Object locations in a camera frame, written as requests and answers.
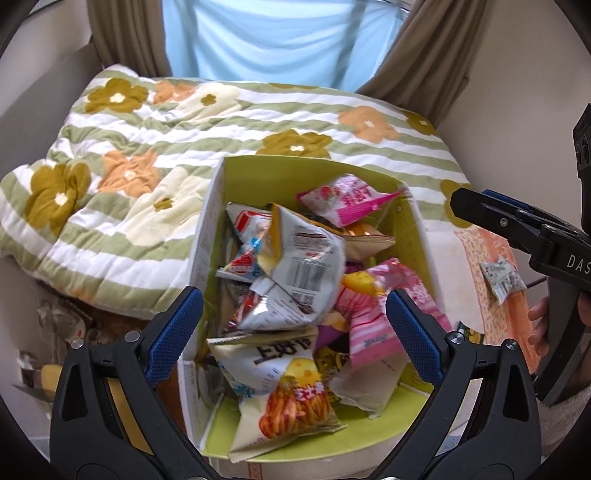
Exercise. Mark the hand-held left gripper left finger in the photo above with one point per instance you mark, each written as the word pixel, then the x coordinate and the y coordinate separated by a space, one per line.
pixel 175 337

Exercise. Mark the green striped floral quilt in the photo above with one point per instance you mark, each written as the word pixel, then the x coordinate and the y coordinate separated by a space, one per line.
pixel 115 194

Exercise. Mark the orange floral cloth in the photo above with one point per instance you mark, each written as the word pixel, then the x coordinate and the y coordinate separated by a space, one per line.
pixel 475 258

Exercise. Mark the yellow green cardboard box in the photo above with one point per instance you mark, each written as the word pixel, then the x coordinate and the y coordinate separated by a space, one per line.
pixel 369 431

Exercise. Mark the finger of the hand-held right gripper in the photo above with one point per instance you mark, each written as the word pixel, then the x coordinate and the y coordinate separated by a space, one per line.
pixel 489 214
pixel 508 199

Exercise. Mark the yellow cake snack packet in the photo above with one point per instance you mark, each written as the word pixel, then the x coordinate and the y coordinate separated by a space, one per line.
pixel 369 237

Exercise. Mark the white fries chip bag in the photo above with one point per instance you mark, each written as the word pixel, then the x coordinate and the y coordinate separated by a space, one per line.
pixel 277 401

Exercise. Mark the pink candy packet magenta edge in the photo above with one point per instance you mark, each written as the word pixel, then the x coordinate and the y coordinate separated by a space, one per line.
pixel 346 201

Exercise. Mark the brown curtain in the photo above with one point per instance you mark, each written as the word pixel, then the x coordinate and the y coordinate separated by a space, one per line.
pixel 429 60
pixel 129 37

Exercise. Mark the large pink marshmallow packet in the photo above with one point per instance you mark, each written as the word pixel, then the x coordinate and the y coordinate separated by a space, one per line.
pixel 364 325

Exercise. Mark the light blue cloth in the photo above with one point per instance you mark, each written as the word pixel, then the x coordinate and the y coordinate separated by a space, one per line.
pixel 277 41

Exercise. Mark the silver foil snack bag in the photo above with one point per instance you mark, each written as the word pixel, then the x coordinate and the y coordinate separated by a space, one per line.
pixel 304 267

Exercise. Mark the white plain snack packet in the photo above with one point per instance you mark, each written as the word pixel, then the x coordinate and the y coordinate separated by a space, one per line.
pixel 364 387

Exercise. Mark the yellow object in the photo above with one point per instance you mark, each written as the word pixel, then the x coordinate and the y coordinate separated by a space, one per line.
pixel 50 376

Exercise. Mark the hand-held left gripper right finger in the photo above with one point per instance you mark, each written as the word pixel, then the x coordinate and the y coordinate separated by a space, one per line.
pixel 415 337

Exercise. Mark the gold yellow snack packet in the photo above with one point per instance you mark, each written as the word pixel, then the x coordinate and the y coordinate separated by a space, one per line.
pixel 330 364

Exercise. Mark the clear plastic bag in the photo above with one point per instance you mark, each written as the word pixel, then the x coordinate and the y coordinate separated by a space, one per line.
pixel 60 318

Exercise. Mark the dark green cracker packet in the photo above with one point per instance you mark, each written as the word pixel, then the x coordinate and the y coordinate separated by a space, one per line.
pixel 470 333

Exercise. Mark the person's right hand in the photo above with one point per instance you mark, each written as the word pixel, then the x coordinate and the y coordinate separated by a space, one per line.
pixel 540 318

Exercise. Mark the small grey printed packet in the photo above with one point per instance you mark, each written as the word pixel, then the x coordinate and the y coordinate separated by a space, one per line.
pixel 501 279

